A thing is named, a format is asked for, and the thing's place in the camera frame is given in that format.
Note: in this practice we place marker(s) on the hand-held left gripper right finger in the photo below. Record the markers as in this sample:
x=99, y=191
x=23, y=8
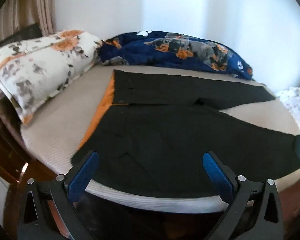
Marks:
x=216, y=172

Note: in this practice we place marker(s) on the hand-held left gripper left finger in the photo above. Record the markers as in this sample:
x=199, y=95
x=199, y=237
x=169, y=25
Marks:
x=83, y=172

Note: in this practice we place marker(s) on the black pants with orange lining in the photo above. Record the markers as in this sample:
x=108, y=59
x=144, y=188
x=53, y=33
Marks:
x=165, y=135

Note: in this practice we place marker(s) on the white dotted cloth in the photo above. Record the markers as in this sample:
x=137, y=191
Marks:
x=297, y=100

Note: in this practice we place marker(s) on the beige woven mattress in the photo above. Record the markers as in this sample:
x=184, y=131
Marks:
x=60, y=120

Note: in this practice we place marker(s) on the floral white orange pillow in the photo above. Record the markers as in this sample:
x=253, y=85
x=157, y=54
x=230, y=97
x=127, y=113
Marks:
x=40, y=65

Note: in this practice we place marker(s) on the navy dog print blanket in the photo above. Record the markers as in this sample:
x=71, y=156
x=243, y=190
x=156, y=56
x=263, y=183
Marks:
x=165, y=55

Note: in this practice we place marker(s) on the dark headboard panel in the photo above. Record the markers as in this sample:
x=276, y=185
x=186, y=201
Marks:
x=27, y=32

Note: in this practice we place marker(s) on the beige pleated curtain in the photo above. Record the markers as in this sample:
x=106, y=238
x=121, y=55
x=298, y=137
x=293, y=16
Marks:
x=46, y=10

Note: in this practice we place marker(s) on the dark wooden bed frame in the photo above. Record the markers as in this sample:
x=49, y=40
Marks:
x=5, y=150

